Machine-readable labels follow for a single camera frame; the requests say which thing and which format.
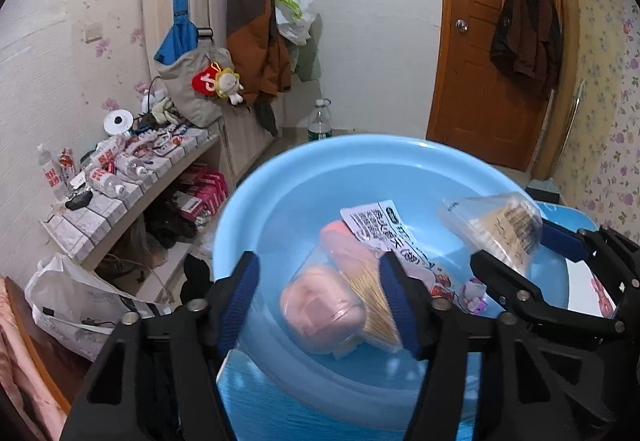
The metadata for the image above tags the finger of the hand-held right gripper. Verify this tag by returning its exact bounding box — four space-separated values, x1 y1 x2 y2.
542 220 609 267
470 251 624 339

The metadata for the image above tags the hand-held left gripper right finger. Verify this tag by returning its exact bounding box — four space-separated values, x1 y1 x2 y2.
377 253 574 441

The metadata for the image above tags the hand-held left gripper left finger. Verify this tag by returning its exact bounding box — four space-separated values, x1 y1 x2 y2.
60 251 261 441

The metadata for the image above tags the pile of wooden toothpicks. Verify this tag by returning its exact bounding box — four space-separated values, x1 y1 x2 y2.
345 266 404 352

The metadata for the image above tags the white purple toy figure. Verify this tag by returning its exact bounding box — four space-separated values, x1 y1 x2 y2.
460 278 491 315

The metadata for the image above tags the clear plastic box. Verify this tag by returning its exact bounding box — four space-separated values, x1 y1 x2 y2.
279 241 404 360

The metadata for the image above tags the clear bag of cotton swabs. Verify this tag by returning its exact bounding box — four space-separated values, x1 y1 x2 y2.
439 192 544 275

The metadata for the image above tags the small pink case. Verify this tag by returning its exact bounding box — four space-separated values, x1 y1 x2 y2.
282 268 366 352

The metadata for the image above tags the chicken snack packet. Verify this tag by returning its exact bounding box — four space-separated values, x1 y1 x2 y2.
340 200 453 300

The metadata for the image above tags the light blue plastic basin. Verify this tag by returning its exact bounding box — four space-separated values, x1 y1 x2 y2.
211 134 574 434

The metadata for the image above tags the black cloth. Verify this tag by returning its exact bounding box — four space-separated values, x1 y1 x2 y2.
180 253 216 307

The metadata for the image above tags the black plastic bag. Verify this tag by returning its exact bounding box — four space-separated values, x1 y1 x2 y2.
145 201 199 250

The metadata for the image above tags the stack of red boxes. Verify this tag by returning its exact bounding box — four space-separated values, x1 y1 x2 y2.
172 168 229 220

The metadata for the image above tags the white tiled shelf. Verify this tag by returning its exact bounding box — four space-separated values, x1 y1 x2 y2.
40 118 224 273

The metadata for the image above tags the white printed shopping bag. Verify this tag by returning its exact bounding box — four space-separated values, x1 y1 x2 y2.
24 253 169 362

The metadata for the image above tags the wooden door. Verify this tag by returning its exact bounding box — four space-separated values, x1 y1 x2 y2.
426 0 564 172

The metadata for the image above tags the pile of small plastic bottles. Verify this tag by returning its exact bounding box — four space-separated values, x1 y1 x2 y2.
37 128 197 202

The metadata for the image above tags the small black device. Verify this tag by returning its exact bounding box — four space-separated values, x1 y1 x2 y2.
65 191 94 211

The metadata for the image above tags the clear water bottle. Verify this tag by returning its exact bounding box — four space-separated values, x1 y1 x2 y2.
307 98 334 142

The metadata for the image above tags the dark brown hanging jacket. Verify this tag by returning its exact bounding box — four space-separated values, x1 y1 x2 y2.
490 0 562 95

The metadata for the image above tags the grey cloth bag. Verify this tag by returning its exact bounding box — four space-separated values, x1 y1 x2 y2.
159 28 236 127

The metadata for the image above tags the red white plush toy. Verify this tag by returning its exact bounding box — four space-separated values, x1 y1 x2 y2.
192 61 245 107

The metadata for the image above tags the pink blanket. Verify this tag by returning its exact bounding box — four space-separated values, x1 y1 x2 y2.
0 316 69 441

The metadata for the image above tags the pale green garment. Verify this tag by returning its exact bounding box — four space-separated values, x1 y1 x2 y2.
270 0 322 82

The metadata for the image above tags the brown orange hanging jacket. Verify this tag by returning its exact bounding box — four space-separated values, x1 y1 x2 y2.
226 0 292 108

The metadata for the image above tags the white green plastic bag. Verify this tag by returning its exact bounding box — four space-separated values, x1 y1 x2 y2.
270 0 320 46

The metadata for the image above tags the wooden bed frame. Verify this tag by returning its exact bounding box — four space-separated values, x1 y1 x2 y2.
5 276 91 415

